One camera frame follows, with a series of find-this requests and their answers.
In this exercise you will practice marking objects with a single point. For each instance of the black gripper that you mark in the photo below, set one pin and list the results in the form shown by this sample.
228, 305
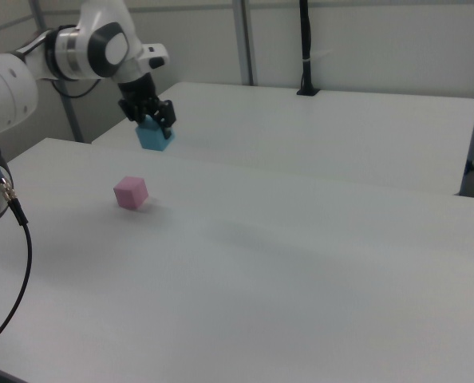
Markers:
139, 93

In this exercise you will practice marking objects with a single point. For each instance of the blue cube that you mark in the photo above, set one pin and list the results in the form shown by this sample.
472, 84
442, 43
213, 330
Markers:
153, 139

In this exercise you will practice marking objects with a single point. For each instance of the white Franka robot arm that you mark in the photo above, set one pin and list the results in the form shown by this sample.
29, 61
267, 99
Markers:
101, 24

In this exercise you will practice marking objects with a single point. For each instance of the pink cube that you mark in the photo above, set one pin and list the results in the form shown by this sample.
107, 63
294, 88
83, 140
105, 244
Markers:
130, 193

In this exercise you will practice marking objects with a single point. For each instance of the black pole with clamp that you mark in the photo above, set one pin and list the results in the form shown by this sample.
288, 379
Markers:
306, 44

